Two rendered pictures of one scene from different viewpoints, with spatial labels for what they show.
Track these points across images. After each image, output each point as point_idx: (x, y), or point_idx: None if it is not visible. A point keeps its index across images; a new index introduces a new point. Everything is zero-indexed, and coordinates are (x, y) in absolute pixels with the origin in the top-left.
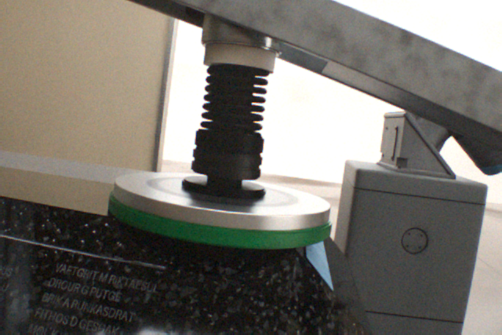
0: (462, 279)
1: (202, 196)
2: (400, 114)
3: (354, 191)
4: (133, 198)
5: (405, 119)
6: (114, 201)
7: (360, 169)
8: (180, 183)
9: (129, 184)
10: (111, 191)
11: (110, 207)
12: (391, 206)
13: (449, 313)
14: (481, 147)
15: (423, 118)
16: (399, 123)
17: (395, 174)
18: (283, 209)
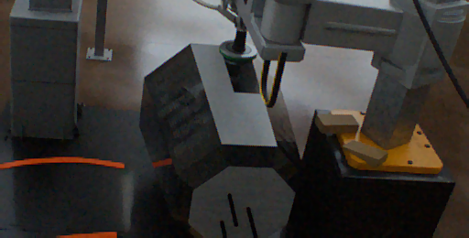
0: (80, 38)
1: (247, 49)
2: None
3: (76, 31)
4: (255, 55)
5: None
6: (252, 58)
7: (77, 20)
8: (239, 51)
9: (249, 55)
10: (246, 59)
11: (251, 59)
12: (79, 28)
13: (79, 55)
14: None
15: None
16: None
17: (79, 14)
18: (246, 44)
